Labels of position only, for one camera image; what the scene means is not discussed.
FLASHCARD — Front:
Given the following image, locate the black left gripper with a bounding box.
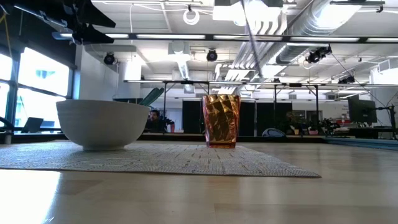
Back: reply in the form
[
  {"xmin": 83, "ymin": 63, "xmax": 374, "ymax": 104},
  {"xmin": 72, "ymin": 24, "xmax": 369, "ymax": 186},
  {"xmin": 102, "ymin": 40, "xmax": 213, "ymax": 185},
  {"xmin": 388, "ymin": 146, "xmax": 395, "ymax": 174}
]
[{"xmin": 62, "ymin": 0, "xmax": 116, "ymax": 45}]

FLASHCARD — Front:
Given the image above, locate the white ceramic bowl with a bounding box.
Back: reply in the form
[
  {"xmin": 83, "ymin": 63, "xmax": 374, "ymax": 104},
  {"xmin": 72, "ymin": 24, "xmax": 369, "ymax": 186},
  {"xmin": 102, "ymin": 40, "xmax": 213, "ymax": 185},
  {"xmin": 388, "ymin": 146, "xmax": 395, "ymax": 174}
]
[{"xmin": 55, "ymin": 99, "xmax": 151, "ymax": 152}]

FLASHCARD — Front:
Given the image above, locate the purple straw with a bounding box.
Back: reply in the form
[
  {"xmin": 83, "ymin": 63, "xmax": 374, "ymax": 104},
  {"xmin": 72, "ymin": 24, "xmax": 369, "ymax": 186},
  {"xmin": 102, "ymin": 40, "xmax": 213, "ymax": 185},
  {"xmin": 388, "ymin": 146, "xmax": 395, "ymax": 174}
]
[{"xmin": 241, "ymin": 0, "xmax": 264, "ymax": 79}]

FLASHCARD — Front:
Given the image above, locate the amber faceted plastic cup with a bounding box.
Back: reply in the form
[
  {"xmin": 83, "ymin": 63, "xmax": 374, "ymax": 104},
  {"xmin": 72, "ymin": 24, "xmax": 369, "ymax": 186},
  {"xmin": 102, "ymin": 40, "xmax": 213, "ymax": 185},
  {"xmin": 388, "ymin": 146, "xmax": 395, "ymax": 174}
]
[{"xmin": 201, "ymin": 94, "xmax": 242, "ymax": 149}]

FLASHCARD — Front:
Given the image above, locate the person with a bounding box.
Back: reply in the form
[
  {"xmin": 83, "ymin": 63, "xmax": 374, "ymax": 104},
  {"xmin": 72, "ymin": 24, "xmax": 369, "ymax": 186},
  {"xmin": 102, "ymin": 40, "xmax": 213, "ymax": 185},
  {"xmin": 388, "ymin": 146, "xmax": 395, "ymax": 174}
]
[{"xmin": 144, "ymin": 109, "xmax": 175, "ymax": 134}]

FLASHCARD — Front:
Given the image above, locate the dark laptop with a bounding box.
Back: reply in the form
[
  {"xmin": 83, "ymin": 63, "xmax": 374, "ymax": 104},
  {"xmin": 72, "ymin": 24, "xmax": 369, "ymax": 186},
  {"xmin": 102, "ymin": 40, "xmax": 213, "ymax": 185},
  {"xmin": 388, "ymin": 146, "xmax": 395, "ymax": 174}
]
[{"xmin": 21, "ymin": 116, "xmax": 44, "ymax": 134}]

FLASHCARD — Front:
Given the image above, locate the grey woven placemat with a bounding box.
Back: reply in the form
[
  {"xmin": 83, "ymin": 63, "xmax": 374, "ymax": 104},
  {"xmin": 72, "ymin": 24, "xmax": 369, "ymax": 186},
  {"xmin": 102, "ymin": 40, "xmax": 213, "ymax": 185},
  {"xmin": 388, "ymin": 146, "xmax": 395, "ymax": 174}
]
[{"xmin": 0, "ymin": 141, "xmax": 322, "ymax": 179}]

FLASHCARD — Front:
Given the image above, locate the black computer monitor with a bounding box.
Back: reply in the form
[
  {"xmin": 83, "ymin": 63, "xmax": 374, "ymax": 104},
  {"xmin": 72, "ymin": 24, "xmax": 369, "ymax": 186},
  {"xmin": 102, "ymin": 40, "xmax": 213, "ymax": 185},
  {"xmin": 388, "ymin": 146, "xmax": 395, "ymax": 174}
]
[{"xmin": 347, "ymin": 98, "xmax": 377, "ymax": 124}]

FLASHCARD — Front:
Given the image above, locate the white coiled cable ring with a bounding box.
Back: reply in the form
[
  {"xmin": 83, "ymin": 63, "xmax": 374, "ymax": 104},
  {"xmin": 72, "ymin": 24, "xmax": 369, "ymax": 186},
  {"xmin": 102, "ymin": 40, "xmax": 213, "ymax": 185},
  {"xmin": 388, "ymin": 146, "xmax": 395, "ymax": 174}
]
[{"xmin": 182, "ymin": 8, "xmax": 200, "ymax": 26}]

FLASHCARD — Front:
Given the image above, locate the silver ventilation duct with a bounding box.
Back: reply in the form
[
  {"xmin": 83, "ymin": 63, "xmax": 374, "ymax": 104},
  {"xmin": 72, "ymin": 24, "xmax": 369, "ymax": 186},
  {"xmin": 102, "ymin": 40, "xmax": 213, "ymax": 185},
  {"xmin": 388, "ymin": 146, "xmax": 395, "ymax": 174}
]
[{"xmin": 275, "ymin": 0, "xmax": 364, "ymax": 65}]

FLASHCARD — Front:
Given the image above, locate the overhead frame bar with lights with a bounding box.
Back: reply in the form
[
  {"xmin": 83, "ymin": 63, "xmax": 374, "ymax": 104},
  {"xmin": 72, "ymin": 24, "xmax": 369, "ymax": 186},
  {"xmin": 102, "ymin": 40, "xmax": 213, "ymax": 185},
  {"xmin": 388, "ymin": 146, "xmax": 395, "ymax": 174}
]
[{"xmin": 51, "ymin": 30, "xmax": 398, "ymax": 44}]

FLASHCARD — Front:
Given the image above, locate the black camera on cable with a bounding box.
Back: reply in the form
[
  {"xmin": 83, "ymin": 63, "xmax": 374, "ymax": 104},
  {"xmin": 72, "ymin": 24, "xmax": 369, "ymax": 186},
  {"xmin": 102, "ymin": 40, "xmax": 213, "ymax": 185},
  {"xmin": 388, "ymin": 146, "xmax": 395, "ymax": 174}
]
[{"xmin": 306, "ymin": 45, "xmax": 333, "ymax": 65}]

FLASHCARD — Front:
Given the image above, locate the black metal rack frame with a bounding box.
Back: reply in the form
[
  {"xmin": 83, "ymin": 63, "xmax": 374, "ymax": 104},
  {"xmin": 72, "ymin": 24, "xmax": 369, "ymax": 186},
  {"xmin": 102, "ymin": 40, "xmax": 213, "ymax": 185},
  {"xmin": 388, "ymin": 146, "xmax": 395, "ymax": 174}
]
[{"xmin": 123, "ymin": 79, "xmax": 398, "ymax": 138}]

